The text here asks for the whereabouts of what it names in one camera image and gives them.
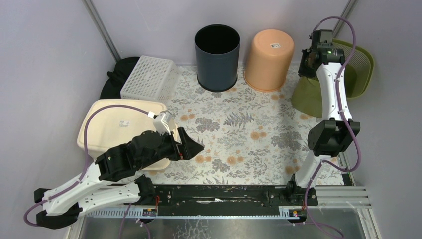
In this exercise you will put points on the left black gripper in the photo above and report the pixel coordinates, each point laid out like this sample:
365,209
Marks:
179,147

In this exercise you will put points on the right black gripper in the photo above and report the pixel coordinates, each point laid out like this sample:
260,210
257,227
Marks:
301,71

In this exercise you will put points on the green mesh waste bin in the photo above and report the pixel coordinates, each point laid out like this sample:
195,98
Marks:
307,94

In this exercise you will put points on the orange round bin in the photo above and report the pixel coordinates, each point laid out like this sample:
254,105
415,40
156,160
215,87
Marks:
269,59

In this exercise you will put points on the white slotted basket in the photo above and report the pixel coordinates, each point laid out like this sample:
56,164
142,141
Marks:
152,79

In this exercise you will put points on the cream perforated large basket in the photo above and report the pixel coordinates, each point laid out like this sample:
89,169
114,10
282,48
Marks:
112,122

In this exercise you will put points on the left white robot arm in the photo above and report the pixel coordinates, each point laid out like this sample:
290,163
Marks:
88,192

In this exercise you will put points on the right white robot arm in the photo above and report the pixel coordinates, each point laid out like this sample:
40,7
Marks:
336,131

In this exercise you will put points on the floral patterned table mat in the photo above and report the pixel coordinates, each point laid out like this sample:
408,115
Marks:
249,137

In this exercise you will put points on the dark blue round bin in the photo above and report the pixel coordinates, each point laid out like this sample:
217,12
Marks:
217,48

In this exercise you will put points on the black cloth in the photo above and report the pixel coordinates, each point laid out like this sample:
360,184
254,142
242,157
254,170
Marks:
117,78

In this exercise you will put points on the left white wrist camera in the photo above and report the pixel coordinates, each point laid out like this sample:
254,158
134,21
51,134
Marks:
163,122

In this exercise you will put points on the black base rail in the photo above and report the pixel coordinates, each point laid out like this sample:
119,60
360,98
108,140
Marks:
227,200

